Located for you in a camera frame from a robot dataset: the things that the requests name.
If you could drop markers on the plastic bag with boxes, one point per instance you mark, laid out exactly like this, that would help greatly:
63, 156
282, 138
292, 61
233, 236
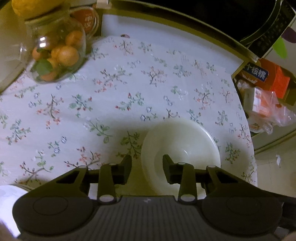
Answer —
263, 109

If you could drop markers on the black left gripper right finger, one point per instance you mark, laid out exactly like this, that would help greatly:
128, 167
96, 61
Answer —
183, 174

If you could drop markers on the red labelled glass mug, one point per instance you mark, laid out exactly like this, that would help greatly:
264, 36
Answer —
88, 17

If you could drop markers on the small white bowl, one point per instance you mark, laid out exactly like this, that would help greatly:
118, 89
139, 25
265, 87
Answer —
184, 141

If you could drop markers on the glass jar with oranges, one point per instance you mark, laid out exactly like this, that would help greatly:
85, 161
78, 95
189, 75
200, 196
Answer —
57, 45

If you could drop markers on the floral tablecloth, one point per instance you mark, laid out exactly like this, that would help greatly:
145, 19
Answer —
103, 111

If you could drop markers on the white appliance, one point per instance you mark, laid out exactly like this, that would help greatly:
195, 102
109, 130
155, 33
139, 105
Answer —
15, 47

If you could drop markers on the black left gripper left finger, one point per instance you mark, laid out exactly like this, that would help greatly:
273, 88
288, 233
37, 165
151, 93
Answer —
110, 175

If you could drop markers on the black microwave oven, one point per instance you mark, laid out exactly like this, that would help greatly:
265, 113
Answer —
257, 26

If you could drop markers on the large yellow pomelo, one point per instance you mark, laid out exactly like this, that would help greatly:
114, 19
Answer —
30, 9

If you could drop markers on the red walnut drink carton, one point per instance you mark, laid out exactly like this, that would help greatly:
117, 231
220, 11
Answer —
266, 75

